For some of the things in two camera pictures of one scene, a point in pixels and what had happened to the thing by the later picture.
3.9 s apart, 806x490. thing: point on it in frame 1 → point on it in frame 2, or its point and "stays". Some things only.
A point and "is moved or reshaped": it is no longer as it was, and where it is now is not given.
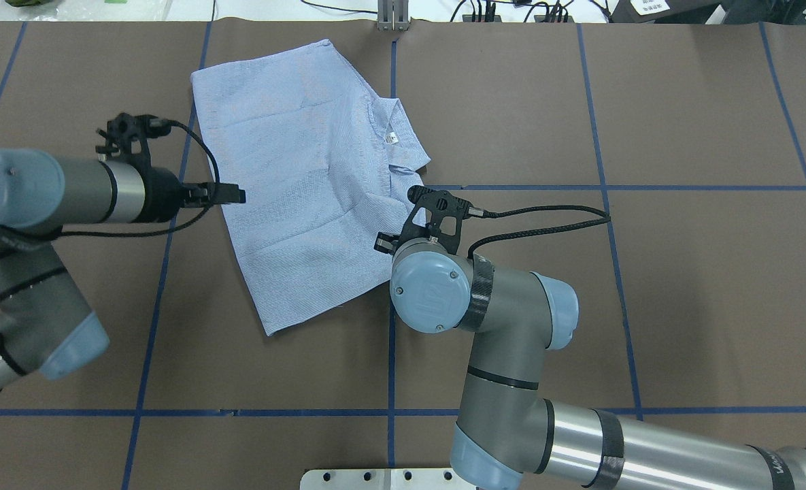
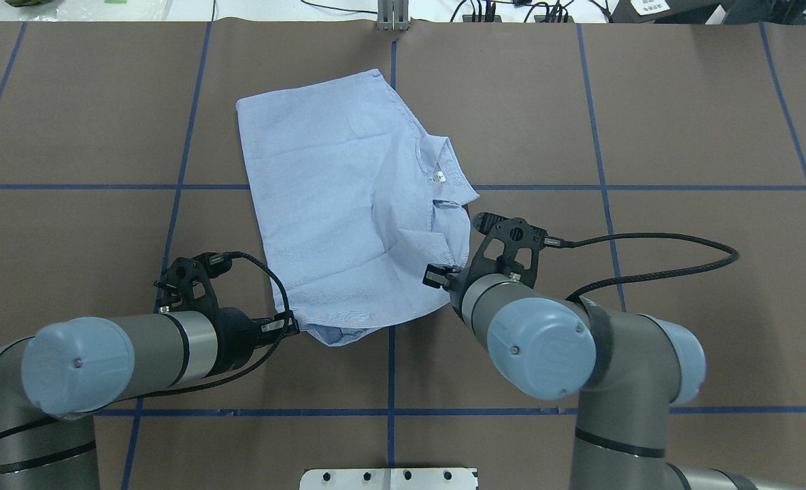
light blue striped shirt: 326,165 is moved or reshaped
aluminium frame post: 393,15 stays
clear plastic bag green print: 98,10 stays
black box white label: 669,11 stays
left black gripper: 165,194 → 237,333
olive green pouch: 22,3 stays
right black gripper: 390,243 → 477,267
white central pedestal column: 383,479 stays
